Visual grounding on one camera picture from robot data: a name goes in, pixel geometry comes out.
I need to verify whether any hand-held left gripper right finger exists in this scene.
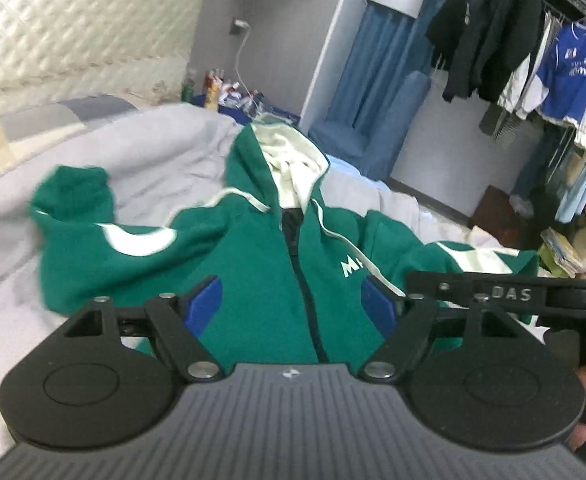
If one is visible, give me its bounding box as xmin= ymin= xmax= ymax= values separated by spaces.
xmin=360 ymin=277 xmax=540 ymax=383

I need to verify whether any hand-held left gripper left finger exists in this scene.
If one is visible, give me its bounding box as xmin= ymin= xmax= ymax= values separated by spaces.
xmin=53 ymin=276 xmax=225 ymax=382

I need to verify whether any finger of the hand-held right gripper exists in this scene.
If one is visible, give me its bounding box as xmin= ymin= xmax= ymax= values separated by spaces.
xmin=405 ymin=270 xmax=480 ymax=307

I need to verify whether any green zip hoodie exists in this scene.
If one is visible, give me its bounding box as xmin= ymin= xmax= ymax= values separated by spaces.
xmin=30 ymin=122 xmax=541 ymax=367

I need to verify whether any yellow green cloth pile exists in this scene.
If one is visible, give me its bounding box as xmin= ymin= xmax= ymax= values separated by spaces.
xmin=539 ymin=226 xmax=586 ymax=279

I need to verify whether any light blue hanging garment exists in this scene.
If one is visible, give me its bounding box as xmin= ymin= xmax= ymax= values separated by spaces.
xmin=555 ymin=109 xmax=586 ymax=224

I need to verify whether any light blue cloth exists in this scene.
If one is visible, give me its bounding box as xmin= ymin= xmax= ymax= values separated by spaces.
xmin=325 ymin=155 xmax=389 ymax=191

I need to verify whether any grey bed blanket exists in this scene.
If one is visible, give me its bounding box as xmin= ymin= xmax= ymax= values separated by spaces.
xmin=0 ymin=104 xmax=476 ymax=461

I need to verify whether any blue covered chair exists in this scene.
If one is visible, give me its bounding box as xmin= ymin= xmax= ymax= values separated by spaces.
xmin=307 ymin=70 xmax=432 ymax=182

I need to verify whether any black white striped shirt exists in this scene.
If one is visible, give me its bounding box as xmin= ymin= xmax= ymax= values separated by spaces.
xmin=480 ymin=106 xmax=517 ymax=147

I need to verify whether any white jacket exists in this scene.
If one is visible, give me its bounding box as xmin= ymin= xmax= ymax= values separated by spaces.
xmin=495 ymin=10 xmax=564 ymax=122

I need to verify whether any orange bottle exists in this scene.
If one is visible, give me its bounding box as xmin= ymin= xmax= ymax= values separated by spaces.
xmin=205 ymin=72 xmax=222 ymax=112

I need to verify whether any cluster of small bottles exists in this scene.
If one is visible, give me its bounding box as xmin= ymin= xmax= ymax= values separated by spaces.
xmin=180 ymin=69 xmax=264 ymax=111

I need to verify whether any blue and white jersey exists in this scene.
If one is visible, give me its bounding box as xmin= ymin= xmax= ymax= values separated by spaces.
xmin=537 ymin=22 xmax=586 ymax=150

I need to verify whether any blue curtain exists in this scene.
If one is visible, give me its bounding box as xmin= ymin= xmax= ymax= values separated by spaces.
xmin=330 ymin=2 xmax=431 ymax=132

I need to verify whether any patchwork pillow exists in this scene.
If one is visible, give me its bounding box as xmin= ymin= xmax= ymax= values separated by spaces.
xmin=0 ymin=94 xmax=141 ymax=188

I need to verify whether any large black coat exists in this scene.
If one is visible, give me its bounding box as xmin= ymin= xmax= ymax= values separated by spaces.
xmin=443 ymin=0 xmax=544 ymax=104

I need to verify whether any small black jacket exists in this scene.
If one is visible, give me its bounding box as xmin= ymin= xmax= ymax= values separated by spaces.
xmin=425 ymin=0 xmax=470 ymax=69

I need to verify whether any cream quilted headboard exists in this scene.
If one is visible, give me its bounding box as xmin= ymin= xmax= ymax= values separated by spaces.
xmin=0 ymin=0 xmax=209 ymax=123

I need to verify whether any white charging cable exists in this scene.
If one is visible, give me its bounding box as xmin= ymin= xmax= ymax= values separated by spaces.
xmin=233 ymin=30 xmax=254 ymax=97

